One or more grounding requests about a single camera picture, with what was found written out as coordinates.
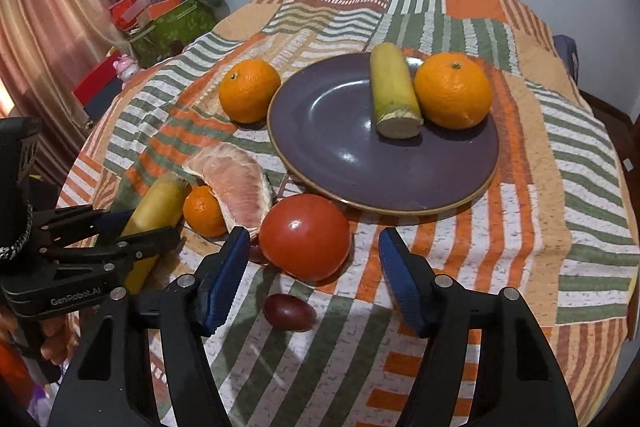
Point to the person's left hand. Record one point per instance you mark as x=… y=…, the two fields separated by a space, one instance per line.
x=57 y=342

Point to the peeled pomelo segment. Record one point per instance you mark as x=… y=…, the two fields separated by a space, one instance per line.
x=235 y=182

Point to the dark navy box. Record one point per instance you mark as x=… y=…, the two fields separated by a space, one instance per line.
x=102 y=104

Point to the large orange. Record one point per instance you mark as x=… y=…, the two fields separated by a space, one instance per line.
x=452 y=92

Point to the red and orange boxes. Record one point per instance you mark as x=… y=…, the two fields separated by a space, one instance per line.
x=145 y=9

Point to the pink toy figure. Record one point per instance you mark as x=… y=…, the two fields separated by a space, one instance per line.
x=125 y=68

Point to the red tomato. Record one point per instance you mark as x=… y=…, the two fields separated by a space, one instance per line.
x=305 y=237

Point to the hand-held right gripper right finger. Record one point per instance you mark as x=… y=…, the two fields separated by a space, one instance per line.
x=404 y=287

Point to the small orange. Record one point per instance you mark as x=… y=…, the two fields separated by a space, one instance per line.
x=202 y=212

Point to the purple plate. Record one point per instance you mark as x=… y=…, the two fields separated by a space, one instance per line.
x=345 y=157

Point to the striped patchwork tablecloth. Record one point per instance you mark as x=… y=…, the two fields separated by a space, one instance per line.
x=540 y=187

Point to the yellow banana piece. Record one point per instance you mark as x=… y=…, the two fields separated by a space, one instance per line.
x=160 y=202

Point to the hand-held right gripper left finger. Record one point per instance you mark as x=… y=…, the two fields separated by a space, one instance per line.
x=224 y=279

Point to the medium orange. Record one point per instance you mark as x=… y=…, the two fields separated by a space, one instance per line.
x=250 y=91

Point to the red flat box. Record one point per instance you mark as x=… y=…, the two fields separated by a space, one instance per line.
x=97 y=77

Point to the pink striped curtain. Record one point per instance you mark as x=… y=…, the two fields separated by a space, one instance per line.
x=45 y=17

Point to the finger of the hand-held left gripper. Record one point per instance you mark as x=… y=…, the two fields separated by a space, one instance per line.
x=75 y=219
x=120 y=252

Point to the dark red grape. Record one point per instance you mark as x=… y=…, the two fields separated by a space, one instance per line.
x=259 y=255
x=289 y=313

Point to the green-yellow banana half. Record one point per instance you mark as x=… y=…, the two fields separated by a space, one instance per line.
x=395 y=87

